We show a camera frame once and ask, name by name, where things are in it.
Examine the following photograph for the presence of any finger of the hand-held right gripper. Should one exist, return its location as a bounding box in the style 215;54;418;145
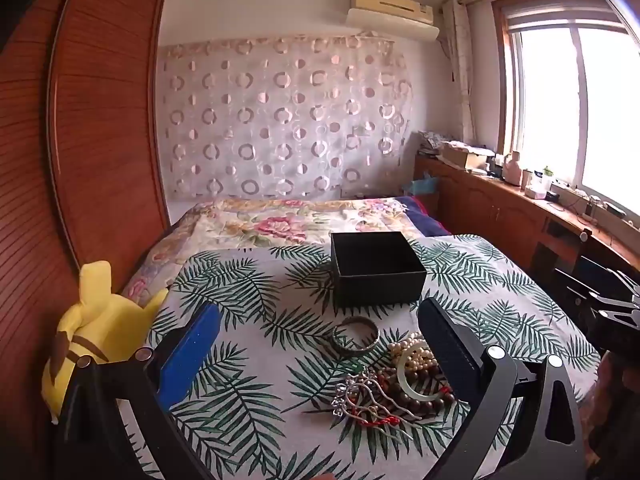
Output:
587;310;640;356
589;287;640;310

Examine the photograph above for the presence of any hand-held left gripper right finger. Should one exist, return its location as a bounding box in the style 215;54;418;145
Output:
416;297;587;480

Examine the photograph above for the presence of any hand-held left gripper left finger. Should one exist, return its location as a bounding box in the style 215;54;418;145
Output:
52;302;223;480

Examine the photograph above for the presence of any white pearl necklace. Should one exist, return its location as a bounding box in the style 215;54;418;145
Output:
387;332;441;376

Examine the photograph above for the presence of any large brown bead bracelet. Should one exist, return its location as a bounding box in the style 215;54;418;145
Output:
400;370;458;413

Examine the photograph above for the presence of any pale green jade bangle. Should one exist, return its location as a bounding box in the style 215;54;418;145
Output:
397;355;453;403

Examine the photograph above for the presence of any small reddish bead bracelet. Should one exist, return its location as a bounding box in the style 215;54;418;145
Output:
375;365;416;392

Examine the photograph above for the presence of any black square box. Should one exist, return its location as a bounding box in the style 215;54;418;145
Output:
330;231;428;308

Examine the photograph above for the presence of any silver hair comb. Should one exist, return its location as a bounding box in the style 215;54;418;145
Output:
332;367;426;441

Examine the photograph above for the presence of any leaf print cloth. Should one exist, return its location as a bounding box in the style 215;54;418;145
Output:
122;234;601;480

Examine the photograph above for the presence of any yellow plush toy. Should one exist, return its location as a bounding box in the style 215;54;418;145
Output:
41;260;169;421

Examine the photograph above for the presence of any dark blue blanket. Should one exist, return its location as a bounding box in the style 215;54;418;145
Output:
395;196;453;238

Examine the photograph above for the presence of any wooden cabinet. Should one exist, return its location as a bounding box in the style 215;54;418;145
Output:
414;152;640;281

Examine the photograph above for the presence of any floral bedspread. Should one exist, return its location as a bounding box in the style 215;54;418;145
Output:
122;197;418;301

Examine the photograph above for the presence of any blue tissue box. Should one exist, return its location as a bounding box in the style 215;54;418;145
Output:
404;172;440;196

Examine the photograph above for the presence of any pale pink bottle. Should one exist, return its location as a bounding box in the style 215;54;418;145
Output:
502;151;523;183

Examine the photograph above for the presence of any cardboard box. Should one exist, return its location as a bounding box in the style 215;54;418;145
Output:
442;142;493;171

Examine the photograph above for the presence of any pile of printed paper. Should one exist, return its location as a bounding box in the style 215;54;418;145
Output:
417;130;451;153

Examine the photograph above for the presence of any window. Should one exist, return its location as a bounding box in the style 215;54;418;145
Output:
492;0;640;221

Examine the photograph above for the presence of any sheer circle pattern curtain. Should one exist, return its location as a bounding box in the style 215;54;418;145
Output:
159;32;416;201

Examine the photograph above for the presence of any white window curtain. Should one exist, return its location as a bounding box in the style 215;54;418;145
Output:
442;0;481;146

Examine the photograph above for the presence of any cream air conditioner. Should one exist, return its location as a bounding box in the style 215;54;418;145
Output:
347;0;441;41

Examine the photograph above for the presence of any red string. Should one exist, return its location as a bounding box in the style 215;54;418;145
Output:
357;412;406;431

